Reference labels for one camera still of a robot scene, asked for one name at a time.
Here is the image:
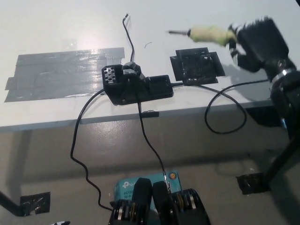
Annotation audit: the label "black stand leg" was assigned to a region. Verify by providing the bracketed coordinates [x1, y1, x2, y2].
[263, 133, 300, 188]
[0, 191, 24, 218]

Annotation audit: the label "cream soldering iron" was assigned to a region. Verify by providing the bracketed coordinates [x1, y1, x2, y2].
[166, 25, 236, 46]

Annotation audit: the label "black base power cable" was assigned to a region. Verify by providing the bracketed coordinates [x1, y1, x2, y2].
[70, 89, 114, 211]

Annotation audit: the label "teal router box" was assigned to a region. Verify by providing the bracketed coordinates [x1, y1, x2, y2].
[114, 171, 183, 204]

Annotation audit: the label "black robot torso blocks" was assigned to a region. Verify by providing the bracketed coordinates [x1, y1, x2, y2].
[109, 178, 210, 225]

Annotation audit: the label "small black tape strip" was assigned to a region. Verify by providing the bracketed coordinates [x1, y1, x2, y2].
[140, 111, 159, 119]

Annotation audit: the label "grey duct tape patch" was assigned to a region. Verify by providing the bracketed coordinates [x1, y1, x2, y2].
[4, 47, 126, 103]

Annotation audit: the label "black tape square patch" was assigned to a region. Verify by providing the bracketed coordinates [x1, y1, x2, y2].
[170, 47, 225, 85]

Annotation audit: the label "black floor tape patch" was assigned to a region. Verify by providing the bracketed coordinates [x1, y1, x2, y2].
[236, 172, 270, 195]
[20, 192, 51, 215]

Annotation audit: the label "thin black loose-end cable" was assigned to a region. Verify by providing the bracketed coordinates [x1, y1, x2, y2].
[122, 13, 171, 195]

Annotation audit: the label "black soldering iron cable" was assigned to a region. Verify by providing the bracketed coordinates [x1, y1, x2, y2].
[172, 79, 272, 135]

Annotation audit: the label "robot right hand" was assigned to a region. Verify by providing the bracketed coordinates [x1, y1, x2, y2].
[228, 17, 290, 75]

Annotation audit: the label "black soldering iron base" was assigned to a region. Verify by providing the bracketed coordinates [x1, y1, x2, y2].
[101, 61, 174, 105]

